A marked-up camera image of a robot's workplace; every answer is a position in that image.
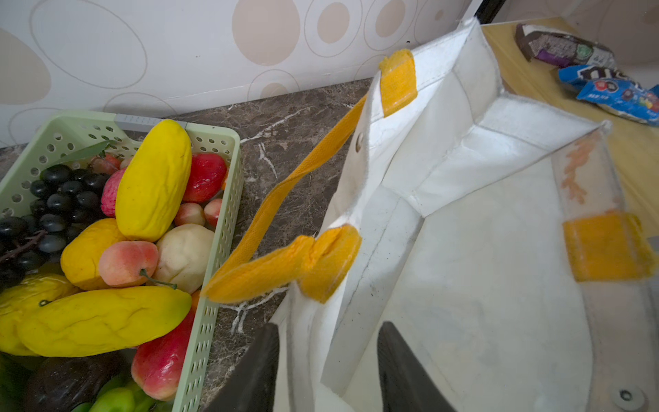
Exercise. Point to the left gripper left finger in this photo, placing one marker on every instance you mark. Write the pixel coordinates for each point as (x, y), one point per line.
(251, 386)

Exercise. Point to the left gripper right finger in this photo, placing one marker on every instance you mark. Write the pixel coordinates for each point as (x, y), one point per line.
(405, 385)

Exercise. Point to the white grocery bag yellow handles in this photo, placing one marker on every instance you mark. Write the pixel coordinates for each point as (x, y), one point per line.
(489, 228)

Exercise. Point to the red-green mango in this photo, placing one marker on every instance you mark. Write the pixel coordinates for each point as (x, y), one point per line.
(157, 366)

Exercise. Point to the beige pear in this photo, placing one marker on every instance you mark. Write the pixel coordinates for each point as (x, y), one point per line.
(183, 256)

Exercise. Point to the lying yellow mango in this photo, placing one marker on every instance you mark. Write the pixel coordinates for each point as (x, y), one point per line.
(103, 321)

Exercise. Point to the pink peach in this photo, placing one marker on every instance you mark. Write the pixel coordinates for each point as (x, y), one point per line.
(128, 263)

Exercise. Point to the yellow lemon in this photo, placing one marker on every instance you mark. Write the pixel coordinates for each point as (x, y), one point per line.
(80, 260)

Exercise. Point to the tall yellow mango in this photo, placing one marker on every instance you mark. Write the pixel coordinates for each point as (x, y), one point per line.
(154, 183)

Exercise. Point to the black grape bunch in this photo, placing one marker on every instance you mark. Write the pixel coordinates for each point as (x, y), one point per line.
(66, 202)

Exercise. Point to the green plastic basket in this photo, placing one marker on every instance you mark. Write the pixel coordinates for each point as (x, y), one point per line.
(104, 382)

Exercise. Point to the blue snack packet lower shelf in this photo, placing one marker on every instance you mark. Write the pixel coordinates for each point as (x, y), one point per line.
(613, 91)

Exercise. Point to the brown chocolate packet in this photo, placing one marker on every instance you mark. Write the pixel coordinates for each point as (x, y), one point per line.
(561, 49)

